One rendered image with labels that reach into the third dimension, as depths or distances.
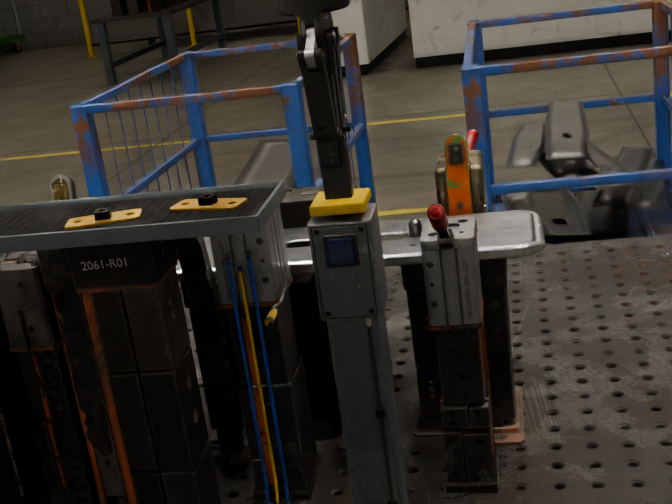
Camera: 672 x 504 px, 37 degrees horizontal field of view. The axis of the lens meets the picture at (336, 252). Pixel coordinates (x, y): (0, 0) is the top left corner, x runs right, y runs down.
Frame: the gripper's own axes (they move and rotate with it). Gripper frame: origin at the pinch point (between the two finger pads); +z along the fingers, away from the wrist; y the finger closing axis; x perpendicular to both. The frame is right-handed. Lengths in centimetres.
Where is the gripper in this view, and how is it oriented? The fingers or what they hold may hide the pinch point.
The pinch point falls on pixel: (335, 165)
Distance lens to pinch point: 109.4
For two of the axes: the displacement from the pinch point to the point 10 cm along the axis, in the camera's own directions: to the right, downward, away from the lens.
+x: -9.8, 0.7, 1.9
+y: 1.5, -3.4, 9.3
